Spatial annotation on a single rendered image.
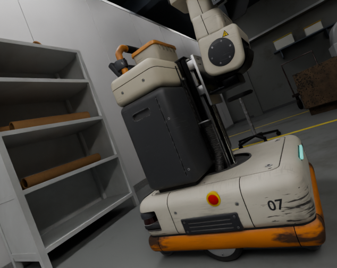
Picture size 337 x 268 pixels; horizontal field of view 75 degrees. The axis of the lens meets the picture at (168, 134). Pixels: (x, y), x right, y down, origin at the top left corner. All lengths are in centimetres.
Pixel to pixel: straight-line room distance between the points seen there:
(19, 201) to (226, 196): 123
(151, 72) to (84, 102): 153
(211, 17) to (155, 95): 36
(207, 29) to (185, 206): 68
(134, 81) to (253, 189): 58
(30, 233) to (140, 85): 113
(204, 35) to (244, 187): 59
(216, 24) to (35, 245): 152
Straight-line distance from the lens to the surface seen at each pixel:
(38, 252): 165
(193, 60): 99
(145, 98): 88
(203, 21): 97
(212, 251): 93
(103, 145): 222
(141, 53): 109
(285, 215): 77
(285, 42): 753
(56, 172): 188
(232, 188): 77
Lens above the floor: 50
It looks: level
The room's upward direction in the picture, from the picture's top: 21 degrees counter-clockwise
